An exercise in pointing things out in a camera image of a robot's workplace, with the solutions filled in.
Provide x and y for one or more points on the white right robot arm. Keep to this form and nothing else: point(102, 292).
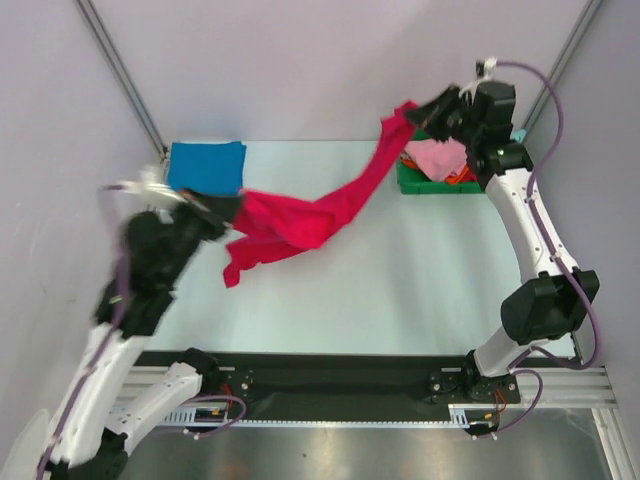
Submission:
point(555, 291)

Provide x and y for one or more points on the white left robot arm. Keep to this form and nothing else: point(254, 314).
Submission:
point(86, 440)

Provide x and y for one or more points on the folded blue t shirt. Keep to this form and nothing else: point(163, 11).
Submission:
point(208, 168)

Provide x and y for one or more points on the light blue t shirt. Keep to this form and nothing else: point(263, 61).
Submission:
point(519, 135)

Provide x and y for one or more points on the aluminium front rail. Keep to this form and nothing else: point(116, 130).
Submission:
point(562, 388)

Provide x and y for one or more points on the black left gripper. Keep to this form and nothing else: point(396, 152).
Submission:
point(218, 212)

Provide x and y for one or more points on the left aluminium frame post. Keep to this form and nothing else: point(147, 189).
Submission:
point(110, 52)

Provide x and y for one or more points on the aluminium frame post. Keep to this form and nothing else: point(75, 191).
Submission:
point(577, 35)
point(110, 52)

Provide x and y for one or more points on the orange t shirt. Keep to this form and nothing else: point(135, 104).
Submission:
point(464, 176)

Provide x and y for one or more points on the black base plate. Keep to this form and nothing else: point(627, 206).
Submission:
point(349, 389)

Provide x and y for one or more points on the magenta t shirt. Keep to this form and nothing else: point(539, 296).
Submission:
point(278, 227)

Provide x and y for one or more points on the green plastic bin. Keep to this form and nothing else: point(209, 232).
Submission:
point(410, 183)

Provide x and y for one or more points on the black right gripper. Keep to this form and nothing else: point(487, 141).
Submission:
point(447, 112)

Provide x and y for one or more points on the right aluminium frame post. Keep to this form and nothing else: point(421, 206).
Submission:
point(577, 35)

